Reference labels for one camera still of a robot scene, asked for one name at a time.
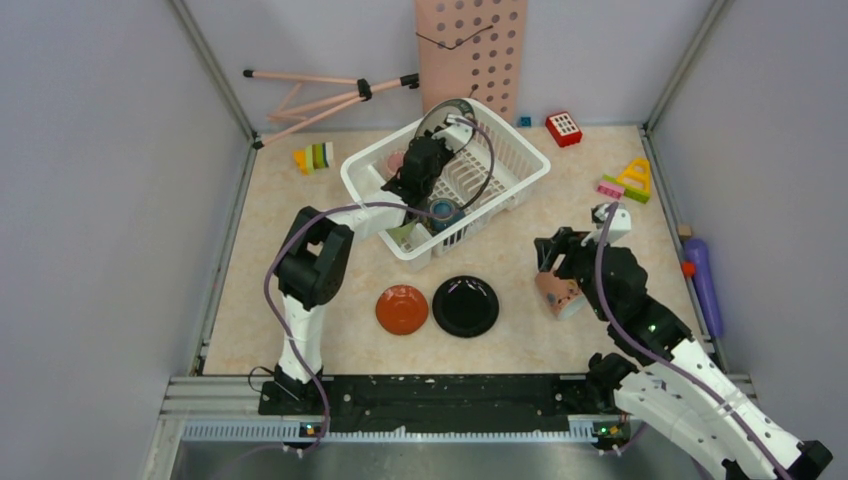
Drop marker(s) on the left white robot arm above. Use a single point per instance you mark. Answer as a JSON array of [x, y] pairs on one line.
[[310, 266]]

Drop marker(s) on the green toy brick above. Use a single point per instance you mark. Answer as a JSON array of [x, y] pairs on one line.
[[630, 191]]

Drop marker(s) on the pink perforated board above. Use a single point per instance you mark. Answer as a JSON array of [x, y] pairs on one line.
[[471, 49]]

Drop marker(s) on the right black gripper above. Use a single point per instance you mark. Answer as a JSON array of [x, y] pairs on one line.
[[565, 241]]

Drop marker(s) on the black plate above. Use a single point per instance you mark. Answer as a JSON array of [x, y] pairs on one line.
[[465, 306]]

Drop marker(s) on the small wooden block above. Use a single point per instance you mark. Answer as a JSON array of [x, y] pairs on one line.
[[684, 232]]

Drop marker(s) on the red grid toy block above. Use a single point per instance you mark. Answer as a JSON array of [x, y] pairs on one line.
[[563, 129]]

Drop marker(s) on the pink patterned mug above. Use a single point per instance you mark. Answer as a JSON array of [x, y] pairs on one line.
[[394, 162]]

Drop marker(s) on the brown ceramic bowl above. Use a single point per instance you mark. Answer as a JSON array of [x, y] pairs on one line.
[[444, 212]]

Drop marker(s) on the multicolour striped toy block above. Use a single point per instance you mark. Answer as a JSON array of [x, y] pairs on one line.
[[315, 157]]

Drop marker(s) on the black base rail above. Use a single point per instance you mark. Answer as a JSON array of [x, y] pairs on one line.
[[451, 404]]

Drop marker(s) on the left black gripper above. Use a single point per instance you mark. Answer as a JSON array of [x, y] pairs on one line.
[[447, 151]]

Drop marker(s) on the light green mug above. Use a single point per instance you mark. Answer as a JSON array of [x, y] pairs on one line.
[[401, 233]]

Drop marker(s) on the pink toy brick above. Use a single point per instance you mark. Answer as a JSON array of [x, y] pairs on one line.
[[611, 189]]

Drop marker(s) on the white plastic dish rack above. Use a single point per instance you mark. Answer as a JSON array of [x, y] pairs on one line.
[[496, 171]]

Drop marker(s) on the salmon mug white interior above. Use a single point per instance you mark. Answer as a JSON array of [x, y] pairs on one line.
[[563, 297]]

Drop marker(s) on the yellow triangular toy block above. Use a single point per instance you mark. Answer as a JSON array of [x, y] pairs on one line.
[[637, 175]]

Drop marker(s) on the pink tripod stand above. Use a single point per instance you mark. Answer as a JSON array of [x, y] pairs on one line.
[[307, 114]]

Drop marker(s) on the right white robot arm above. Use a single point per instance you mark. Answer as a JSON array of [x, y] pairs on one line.
[[662, 375]]

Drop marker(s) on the white plate green rim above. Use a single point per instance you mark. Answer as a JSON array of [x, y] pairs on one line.
[[437, 116]]

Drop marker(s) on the purple cylinder toy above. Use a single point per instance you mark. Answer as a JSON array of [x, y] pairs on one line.
[[696, 267]]

